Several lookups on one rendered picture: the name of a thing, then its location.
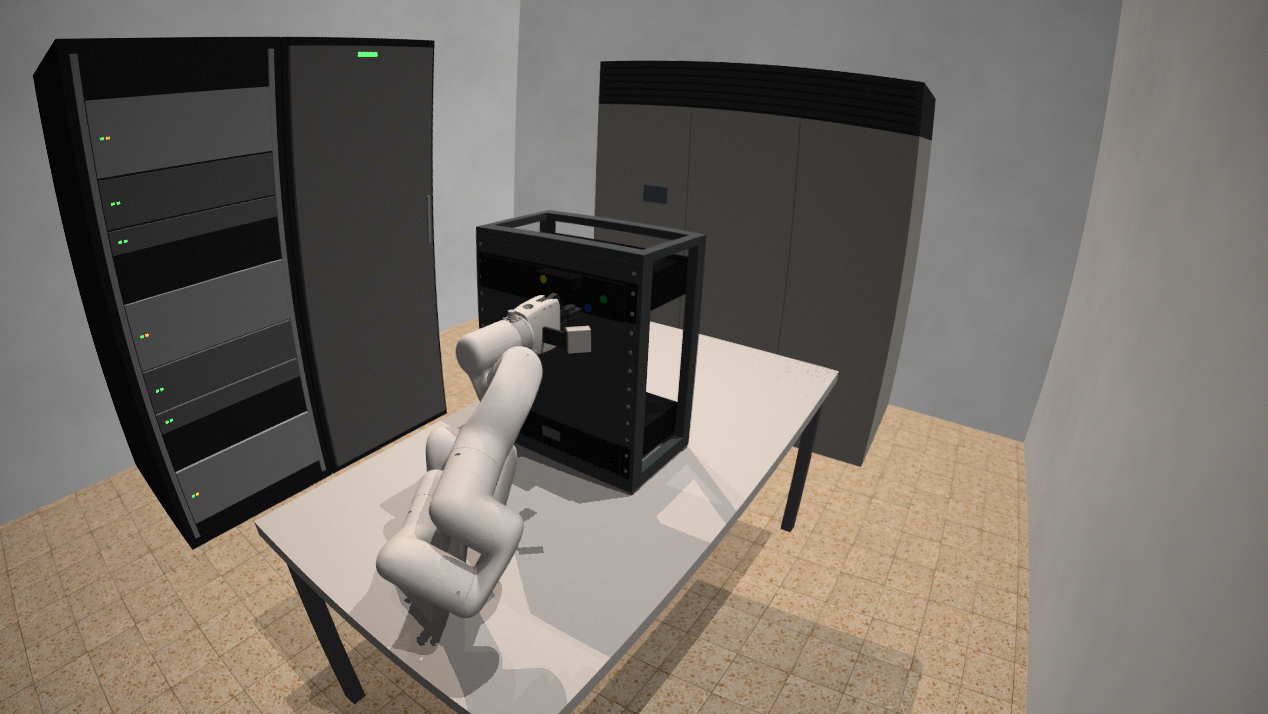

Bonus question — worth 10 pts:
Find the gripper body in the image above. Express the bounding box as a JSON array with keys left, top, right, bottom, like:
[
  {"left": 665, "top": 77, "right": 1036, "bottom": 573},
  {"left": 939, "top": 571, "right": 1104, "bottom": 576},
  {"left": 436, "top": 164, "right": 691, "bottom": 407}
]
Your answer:
[{"left": 515, "top": 295, "right": 560, "bottom": 355}]

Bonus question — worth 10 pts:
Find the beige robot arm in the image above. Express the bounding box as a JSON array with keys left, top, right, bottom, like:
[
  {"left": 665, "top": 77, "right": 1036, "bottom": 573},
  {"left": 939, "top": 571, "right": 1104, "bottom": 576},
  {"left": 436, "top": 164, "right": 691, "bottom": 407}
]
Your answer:
[{"left": 377, "top": 309, "right": 543, "bottom": 618}]

